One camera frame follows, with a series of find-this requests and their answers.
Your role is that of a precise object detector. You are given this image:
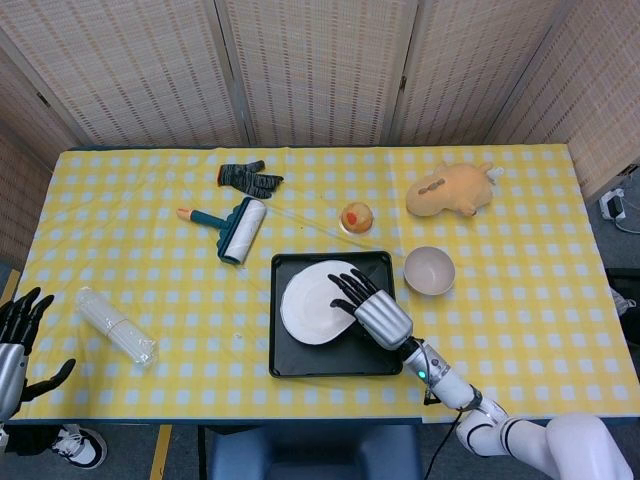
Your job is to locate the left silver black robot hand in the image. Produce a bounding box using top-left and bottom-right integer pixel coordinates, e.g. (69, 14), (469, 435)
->
(0, 287), (77, 421)

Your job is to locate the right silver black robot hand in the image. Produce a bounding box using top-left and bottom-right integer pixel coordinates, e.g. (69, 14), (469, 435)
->
(327, 268), (415, 350)

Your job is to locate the beige round bowl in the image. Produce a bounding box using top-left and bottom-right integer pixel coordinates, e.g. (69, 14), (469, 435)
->
(403, 245), (456, 296)

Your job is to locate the white paper plate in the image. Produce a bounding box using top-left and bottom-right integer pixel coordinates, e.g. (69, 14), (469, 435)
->
(280, 259), (362, 347)

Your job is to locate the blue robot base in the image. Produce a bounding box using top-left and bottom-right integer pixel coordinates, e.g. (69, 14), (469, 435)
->
(206, 424), (424, 480)

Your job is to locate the black square plastic tray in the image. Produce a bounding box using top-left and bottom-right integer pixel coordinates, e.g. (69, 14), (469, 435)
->
(268, 250), (404, 379)

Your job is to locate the black white sneaker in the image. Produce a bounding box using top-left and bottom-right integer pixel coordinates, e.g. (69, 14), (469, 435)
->
(51, 424), (108, 470)

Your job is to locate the clear sleeve of plastic cups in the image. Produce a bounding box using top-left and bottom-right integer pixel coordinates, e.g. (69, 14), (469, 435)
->
(75, 286), (159, 369)

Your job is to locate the yellow white checkered tablecloth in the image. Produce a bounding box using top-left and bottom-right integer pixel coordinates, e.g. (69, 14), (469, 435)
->
(9, 145), (626, 426)

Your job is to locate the yellow plush animal toy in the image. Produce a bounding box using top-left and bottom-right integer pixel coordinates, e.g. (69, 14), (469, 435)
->
(404, 160), (503, 218)

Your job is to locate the black grey knit glove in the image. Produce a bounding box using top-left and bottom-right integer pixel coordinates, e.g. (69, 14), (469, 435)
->
(216, 160), (285, 199)

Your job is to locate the white woven folding screen panel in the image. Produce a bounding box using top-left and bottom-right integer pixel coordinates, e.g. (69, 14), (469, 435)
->
(387, 0), (574, 147)
(0, 0), (254, 149)
(214, 0), (421, 148)
(0, 47), (76, 266)
(487, 0), (640, 201)

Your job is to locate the white power adapter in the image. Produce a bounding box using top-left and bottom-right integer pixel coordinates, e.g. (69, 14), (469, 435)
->
(598, 189), (629, 222)

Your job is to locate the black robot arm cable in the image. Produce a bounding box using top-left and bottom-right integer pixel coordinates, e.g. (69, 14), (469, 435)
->
(417, 342), (494, 480)

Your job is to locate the teal handled lint roller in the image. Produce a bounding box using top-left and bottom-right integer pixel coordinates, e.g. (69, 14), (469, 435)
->
(177, 196), (268, 265)

